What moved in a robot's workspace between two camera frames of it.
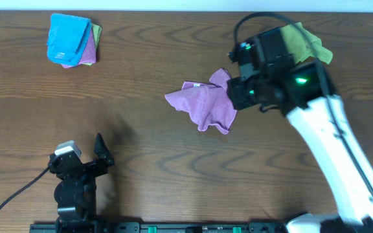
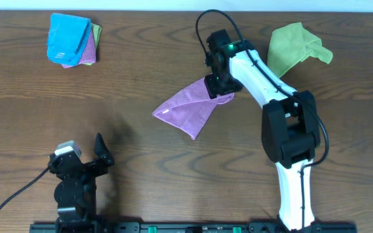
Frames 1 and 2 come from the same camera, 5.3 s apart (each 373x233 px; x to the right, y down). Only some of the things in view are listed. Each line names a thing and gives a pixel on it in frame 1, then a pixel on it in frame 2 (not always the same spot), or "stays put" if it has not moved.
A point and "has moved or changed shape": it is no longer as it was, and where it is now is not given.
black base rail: x=158 y=227 stays put
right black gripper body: x=250 y=93 to x=222 y=84
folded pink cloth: x=89 y=55 stays put
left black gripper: x=103 y=150 stays put
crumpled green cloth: x=302 y=44 stays put
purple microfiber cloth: x=209 y=105 has moved or changed shape
